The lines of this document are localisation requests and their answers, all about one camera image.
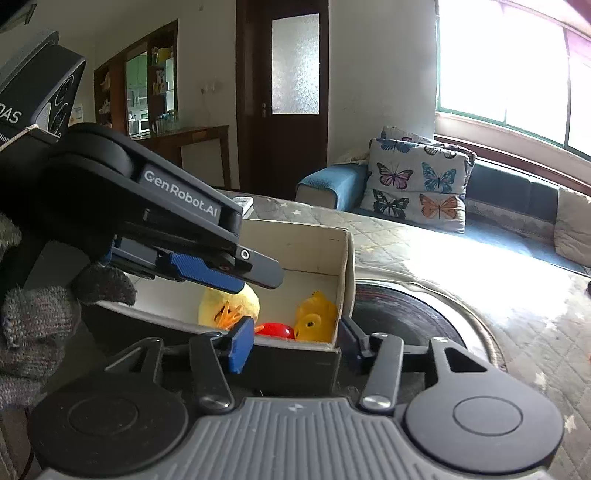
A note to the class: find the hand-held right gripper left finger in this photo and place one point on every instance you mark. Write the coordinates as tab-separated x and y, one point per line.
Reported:
242	347

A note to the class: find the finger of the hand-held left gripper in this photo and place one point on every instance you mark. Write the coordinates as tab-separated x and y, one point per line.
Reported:
198	207
203	273

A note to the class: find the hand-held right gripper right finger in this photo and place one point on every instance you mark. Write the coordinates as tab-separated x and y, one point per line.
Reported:
349	344

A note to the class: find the red heart toy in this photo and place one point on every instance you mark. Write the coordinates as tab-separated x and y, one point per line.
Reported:
276	330

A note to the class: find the yellow rubber duck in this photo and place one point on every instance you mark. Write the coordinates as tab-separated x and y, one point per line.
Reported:
316	323

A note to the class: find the yellow plush chick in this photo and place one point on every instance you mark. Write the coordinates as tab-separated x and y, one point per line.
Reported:
231	304

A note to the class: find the grey cardboard box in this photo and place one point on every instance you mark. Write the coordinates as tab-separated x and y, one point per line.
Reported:
300	249

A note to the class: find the person's left hand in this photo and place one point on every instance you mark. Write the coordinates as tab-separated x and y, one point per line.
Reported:
37	332

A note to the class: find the white remote control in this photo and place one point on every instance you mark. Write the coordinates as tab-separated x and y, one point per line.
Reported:
243	205

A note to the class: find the wooden side table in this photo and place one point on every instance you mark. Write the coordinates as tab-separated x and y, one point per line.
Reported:
203	143

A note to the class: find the white microwave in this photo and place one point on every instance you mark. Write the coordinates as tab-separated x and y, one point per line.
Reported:
139	126

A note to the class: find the row of glass jars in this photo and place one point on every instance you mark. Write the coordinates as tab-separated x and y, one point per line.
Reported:
165	122

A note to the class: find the dark wooden door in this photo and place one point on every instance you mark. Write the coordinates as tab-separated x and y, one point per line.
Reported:
281	147

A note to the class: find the grey star quilted table cover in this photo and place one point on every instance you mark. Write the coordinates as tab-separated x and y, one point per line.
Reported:
508	286

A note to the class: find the large butterfly print pillow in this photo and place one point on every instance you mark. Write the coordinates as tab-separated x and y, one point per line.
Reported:
415	184

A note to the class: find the small butterfly print pillow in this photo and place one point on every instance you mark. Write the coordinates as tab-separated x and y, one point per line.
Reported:
415	138

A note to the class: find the blue sofa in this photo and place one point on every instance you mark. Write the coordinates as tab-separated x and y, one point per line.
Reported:
508	184

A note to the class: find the grey cushion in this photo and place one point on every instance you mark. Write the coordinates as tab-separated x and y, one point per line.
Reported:
575	226

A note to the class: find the window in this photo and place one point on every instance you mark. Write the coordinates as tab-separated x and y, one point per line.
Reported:
508	64

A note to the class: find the wooden wall cabinet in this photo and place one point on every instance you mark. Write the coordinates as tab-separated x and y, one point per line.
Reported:
115	92

